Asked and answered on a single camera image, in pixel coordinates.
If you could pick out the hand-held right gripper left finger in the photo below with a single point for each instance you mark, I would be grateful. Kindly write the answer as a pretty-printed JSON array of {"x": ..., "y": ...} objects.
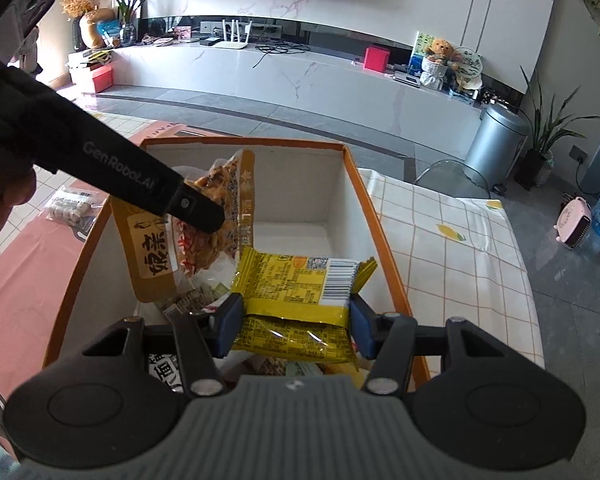
[{"x": 230, "y": 322}]

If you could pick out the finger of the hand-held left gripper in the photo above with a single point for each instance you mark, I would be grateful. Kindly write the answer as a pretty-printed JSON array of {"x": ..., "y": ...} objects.
[{"x": 200, "y": 210}]

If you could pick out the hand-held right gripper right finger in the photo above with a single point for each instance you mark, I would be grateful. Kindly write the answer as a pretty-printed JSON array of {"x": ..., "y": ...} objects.
[{"x": 360, "y": 325}]

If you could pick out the mustard-edged spicy snack packet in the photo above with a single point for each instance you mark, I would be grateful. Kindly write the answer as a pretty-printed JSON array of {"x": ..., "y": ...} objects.
[{"x": 150, "y": 260}]

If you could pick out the yellow foil snack packet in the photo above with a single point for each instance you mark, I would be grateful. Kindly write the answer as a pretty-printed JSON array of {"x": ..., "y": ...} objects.
[{"x": 290, "y": 285}]

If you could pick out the orange cardboard box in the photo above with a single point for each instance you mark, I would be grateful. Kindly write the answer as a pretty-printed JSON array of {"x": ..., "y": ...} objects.
[{"x": 300, "y": 185}]

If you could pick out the person's left hand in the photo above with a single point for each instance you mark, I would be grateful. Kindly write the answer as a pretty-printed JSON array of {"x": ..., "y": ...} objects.
[{"x": 0, "y": 195}]

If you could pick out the grid patterned snack packet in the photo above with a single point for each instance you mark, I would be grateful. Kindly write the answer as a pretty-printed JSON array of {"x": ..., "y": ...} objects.
[{"x": 190, "y": 300}]

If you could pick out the clear packet of white candies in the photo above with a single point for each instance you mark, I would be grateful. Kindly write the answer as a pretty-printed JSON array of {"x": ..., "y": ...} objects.
[{"x": 70, "y": 207}]

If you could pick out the red storage box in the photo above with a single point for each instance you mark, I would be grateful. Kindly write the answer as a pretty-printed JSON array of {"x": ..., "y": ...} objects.
[{"x": 100, "y": 79}]

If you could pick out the black and white snack packet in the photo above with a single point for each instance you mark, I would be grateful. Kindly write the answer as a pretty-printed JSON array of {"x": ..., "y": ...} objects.
[{"x": 162, "y": 372}]

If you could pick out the gold gourd vase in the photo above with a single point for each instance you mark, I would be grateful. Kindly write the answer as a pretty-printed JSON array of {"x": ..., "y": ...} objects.
[{"x": 91, "y": 32}]

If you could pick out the green plant in glass vase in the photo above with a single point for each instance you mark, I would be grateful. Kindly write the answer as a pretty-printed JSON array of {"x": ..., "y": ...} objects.
[{"x": 127, "y": 35}]

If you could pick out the blue printed bag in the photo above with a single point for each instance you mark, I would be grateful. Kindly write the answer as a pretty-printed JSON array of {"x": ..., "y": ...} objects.
[{"x": 109, "y": 26}]

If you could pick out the dried flowers in dark vase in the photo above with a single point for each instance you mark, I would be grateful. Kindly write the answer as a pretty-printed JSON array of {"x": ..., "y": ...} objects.
[{"x": 77, "y": 2}]

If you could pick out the white marble tv cabinet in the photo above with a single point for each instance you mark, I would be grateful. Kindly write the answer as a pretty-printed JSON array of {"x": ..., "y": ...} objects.
[{"x": 220, "y": 67}]

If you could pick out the black set-top box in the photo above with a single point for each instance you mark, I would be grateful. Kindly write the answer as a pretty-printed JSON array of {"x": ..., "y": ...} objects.
[{"x": 211, "y": 41}]

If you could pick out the white router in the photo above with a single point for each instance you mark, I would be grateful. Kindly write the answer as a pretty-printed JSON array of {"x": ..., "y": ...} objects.
[{"x": 230, "y": 45}]

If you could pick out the clear plastic chair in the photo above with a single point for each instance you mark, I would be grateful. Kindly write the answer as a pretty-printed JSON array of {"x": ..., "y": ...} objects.
[{"x": 440, "y": 170}]

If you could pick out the silver trash bin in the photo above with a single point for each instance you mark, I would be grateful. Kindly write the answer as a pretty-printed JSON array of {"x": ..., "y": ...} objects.
[{"x": 495, "y": 145}]

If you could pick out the potted floor plant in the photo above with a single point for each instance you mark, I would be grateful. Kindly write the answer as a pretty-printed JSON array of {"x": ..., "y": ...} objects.
[{"x": 532, "y": 167}]

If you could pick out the pink small appliance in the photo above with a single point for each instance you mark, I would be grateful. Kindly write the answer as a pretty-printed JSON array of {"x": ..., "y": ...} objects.
[{"x": 572, "y": 220}]

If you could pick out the teddy bear in white pot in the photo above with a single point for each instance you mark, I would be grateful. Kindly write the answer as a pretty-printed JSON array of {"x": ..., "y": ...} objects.
[{"x": 432, "y": 77}]

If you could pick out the landscape painting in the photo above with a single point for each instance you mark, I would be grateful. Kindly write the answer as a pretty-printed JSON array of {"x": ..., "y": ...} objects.
[{"x": 416, "y": 45}]

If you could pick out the round paper fan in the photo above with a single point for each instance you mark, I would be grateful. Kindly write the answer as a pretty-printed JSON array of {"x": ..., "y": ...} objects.
[{"x": 467, "y": 65}]

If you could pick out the small photo frame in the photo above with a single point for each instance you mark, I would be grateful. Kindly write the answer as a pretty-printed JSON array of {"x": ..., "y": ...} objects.
[{"x": 182, "y": 33}]

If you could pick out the wall socket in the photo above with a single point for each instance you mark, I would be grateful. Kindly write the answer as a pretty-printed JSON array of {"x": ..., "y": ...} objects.
[{"x": 578, "y": 153}]

